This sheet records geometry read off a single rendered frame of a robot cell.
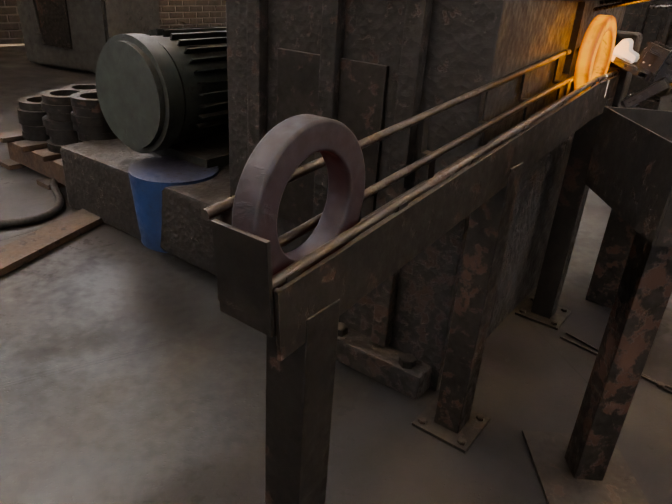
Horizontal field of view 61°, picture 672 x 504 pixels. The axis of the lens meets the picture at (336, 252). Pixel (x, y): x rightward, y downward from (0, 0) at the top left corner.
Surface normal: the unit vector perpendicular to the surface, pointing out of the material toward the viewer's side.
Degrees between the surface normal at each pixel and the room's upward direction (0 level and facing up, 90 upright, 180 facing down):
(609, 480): 0
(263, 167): 51
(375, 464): 0
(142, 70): 90
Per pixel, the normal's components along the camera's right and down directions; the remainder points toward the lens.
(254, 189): -0.52, -0.08
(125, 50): -0.60, 0.32
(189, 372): 0.06, -0.90
